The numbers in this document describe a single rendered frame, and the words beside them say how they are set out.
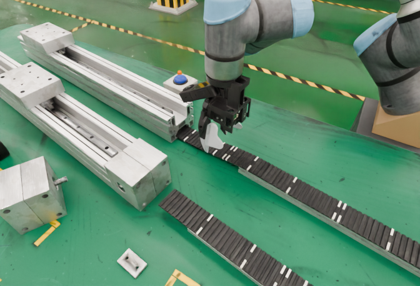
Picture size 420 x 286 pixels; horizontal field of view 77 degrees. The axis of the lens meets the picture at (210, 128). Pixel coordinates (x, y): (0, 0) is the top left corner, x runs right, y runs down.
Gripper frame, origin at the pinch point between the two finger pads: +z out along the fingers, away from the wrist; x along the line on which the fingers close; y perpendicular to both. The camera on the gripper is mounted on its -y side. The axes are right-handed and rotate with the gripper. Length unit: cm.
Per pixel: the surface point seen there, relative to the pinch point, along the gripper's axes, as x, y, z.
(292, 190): -1.3, 22.2, 1.5
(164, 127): -5.0, -12.8, -0.4
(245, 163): -0.9, 10.0, 1.6
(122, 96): -5.0, -28.8, -3.1
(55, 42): -1, -68, -7
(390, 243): -0.6, 41.8, 1.7
